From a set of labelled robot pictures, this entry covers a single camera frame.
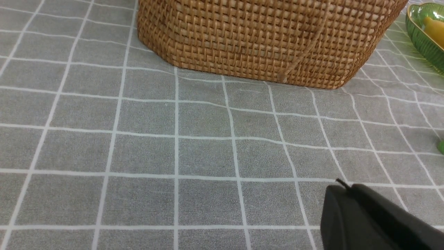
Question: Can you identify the woven wicker basket green lining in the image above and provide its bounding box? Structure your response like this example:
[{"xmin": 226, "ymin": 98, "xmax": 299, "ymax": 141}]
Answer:
[{"xmin": 137, "ymin": 0, "xmax": 408, "ymax": 90}]

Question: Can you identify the grey checked tablecloth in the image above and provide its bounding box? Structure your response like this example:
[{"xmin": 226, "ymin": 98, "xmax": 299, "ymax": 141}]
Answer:
[{"xmin": 0, "ymin": 0, "xmax": 443, "ymax": 250}]

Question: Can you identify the yellow banana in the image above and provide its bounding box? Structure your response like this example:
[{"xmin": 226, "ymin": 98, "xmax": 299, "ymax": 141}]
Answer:
[{"xmin": 423, "ymin": 16, "xmax": 444, "ymax": 48}]

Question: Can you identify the green foam cube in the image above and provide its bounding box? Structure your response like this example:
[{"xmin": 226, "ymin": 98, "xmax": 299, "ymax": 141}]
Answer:
[{"xmin": 437, "ymin": 140, "xmax": 444, "ymax": 155}]

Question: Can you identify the green glass leaf plate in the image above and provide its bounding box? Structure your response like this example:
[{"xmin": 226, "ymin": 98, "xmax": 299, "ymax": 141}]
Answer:
[{"xmin": 405, "ymin": 2, "xmax": 444, "ymax": 75}]

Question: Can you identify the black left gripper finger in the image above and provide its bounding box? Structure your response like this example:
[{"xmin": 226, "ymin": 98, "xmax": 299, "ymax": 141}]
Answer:
[{"xmin": 320, "ymin": 179, "xmax": 444, "ymax": 250}]

